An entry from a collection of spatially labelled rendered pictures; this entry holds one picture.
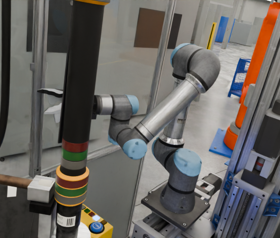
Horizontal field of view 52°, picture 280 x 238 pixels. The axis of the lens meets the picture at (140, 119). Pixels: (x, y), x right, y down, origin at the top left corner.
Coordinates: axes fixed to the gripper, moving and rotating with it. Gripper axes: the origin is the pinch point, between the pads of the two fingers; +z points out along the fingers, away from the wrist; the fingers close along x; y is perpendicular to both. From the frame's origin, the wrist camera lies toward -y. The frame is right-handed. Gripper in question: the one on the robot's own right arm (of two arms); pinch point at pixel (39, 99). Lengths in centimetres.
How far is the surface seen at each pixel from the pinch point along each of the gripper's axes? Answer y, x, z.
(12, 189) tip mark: -1.8, -41.1, 10.7
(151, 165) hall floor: 167, 142, -157
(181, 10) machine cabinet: 11, 317, -254
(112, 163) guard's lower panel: 64, 37, -51
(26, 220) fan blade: 0.9, -47.0, 8.5
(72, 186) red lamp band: -20, -60, 5
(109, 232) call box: 36, -29, -21
